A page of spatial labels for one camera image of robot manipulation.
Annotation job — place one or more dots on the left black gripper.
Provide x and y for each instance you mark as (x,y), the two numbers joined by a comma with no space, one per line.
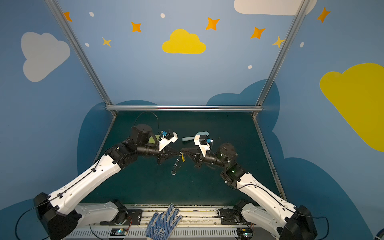
(161,154)

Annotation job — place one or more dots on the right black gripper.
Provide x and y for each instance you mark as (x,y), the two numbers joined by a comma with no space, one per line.
(198,159)

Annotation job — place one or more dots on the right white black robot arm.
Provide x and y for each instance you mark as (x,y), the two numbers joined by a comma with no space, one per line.
(283,220)

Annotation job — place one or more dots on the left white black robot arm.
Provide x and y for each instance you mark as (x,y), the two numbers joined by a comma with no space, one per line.
(111,162)

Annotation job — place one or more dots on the light blue toy shovel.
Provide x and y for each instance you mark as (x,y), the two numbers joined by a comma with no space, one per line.
(185,139)

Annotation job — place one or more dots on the blue dotted glove centre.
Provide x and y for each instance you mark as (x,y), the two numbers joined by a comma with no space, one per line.
(162,225)

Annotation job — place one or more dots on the left green circuit board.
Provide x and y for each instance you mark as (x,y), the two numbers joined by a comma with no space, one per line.
(118,232)

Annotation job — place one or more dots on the green circuit board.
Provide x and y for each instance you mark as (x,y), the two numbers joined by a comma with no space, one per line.
(118,232)
(244,233)

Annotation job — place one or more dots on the right green circuit board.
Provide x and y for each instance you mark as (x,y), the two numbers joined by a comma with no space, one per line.
(244,233)

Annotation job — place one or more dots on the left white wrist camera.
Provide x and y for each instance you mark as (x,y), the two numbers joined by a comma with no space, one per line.
(165,138)

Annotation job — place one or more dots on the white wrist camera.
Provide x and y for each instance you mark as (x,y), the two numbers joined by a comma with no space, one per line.
(204,143)
(165,138)

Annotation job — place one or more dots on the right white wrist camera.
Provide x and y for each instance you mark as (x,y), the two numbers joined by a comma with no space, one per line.
(204,143)

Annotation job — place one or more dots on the green toy shovel wooden handle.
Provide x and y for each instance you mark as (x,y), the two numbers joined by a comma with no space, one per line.
(153,140)

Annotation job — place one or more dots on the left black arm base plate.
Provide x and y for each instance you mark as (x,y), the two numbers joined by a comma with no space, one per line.
(135,216)

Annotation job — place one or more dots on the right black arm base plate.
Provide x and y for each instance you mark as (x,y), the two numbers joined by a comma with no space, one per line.
(231,217)

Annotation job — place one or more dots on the aluminium front rail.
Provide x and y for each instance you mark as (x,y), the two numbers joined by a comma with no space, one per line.
(195,222)

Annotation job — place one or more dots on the left aluminium frame post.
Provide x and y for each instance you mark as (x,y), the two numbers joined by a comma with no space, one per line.
(57,12)

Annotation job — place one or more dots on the aluminium frame post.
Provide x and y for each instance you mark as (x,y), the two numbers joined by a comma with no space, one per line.
(57,12)
(291,34)

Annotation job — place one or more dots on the right aluminium frame post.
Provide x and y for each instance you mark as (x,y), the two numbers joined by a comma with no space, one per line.
(291,34)

